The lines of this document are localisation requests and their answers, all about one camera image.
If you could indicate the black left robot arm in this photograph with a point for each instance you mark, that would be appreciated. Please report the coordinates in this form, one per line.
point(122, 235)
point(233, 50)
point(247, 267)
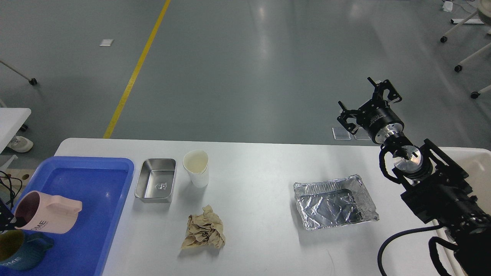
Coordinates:
point(6, 218)

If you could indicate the blue plastic tray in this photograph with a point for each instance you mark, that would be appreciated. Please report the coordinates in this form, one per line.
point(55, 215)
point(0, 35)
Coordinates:
point(102, 185)

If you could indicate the crumpled brown paper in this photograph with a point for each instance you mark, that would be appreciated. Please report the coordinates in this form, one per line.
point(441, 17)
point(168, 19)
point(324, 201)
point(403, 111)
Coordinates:
point(205, 229)

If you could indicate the rolling stand leg left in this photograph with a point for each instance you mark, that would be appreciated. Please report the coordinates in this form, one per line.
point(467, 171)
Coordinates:
point(31, 80)

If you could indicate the pink ceramic mug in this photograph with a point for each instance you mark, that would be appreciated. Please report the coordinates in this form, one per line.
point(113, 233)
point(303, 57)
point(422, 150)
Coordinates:
point(38, 211)

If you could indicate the white paper on floor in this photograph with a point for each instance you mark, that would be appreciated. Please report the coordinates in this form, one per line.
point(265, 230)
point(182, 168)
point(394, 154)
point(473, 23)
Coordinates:
point(106, 42)

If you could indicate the white side table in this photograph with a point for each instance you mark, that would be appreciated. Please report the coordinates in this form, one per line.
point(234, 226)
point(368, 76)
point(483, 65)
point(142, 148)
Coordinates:
point(11, 120)

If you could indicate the white sneaker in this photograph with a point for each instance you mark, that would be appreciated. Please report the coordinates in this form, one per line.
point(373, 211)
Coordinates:
point(20, 144)

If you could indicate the white paper cup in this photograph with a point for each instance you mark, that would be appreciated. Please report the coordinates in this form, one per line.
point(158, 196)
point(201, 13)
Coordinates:
point(196, 164)

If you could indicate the clear floor plate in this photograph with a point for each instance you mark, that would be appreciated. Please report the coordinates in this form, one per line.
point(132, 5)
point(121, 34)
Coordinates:
point(361, 134)
point(339, 133)

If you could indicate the beige waste bin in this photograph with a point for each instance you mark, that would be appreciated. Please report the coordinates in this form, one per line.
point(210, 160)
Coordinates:
point(477, 163)

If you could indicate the aluminium foil tray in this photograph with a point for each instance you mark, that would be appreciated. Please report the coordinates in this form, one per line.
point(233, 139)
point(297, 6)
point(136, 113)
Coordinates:
point(334, 203)

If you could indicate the clear floor plate right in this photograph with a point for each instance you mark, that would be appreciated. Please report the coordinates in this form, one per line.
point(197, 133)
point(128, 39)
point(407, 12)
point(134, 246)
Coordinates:
point(361, 134)

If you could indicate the dark teal mug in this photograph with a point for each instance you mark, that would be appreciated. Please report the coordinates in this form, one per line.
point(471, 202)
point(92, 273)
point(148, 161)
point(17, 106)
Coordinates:
point(21, 251)

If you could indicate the clear floor plate left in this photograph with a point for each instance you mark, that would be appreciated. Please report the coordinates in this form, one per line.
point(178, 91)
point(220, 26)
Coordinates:
point(339, 133)

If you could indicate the stainless steel rectangular tin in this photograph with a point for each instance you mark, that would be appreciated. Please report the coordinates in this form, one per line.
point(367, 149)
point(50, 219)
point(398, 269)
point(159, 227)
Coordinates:
point(155, 184)

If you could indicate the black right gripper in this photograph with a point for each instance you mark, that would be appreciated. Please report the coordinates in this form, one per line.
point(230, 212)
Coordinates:
point(375, 116)

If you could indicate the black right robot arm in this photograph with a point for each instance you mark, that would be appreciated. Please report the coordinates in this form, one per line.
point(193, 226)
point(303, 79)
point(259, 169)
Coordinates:
point(435, 185)

